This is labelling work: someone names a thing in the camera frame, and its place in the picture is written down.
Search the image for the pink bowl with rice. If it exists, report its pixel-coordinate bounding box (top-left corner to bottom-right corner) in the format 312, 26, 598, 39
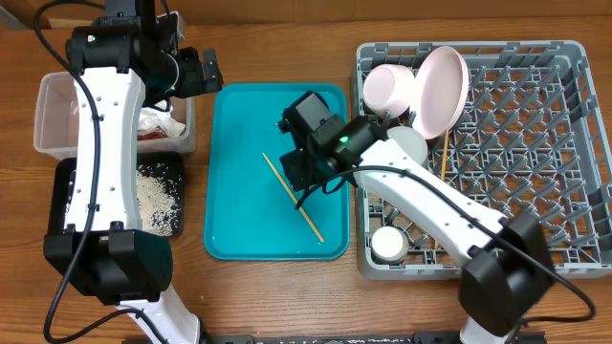
362, 64, 416, 118

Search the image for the black plastic tray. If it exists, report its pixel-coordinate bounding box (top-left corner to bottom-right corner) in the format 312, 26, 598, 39
47, 152, 186, 238

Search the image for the grey bowl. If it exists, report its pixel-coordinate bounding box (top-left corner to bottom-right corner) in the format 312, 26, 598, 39
387, 126, 428, 166

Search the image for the grey dishwasher rack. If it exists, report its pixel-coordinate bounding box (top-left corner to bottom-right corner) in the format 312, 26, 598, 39
352, 39, 612, 282

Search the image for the large pink plate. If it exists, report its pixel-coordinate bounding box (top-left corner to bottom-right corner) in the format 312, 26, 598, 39
411, 46, 470, 140

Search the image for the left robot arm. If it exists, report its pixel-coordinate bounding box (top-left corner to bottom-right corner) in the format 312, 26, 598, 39
43, 1, 223, 343

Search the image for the spilled rice pile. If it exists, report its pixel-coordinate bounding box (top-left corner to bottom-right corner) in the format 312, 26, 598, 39
65, 161, 184, 238

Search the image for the white napkin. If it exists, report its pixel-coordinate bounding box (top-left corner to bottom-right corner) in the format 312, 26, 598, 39
138, 100, 186, 138

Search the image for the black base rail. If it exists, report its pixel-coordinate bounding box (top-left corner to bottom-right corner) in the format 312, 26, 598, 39
121, 329, 547, 344

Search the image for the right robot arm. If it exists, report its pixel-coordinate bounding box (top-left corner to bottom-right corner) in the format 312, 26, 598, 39
277, 91, 554, 343

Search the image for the red snack wrapper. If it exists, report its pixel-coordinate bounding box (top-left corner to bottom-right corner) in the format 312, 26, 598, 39
137, 128, 167, 140

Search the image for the white cup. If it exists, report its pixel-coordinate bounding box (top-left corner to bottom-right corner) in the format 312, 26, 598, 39
370, 226, 409, 265

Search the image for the clear plastic waste bin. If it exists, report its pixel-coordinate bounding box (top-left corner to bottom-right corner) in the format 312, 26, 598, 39
33, 72, 197, 160

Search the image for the teal serving tray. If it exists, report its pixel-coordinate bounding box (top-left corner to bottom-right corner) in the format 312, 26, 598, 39
204, 83, 350, 261

